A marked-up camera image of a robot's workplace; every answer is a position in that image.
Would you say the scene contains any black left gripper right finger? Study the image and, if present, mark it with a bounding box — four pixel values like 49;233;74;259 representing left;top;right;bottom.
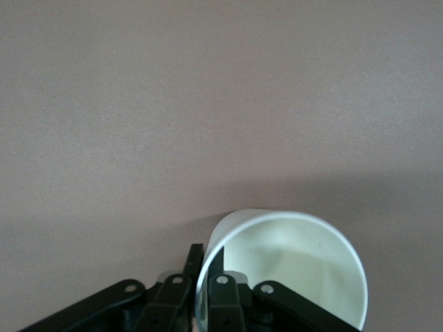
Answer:
206;244;361;332

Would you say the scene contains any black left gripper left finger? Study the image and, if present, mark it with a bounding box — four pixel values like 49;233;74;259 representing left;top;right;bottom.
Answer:
19;243;205;332

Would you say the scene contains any brown table cover mat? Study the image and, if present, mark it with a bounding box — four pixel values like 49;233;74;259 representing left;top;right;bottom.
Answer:
0;0;443;332

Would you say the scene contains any white plastic cup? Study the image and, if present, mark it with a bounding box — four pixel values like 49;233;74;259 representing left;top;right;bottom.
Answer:
195;208;369;332

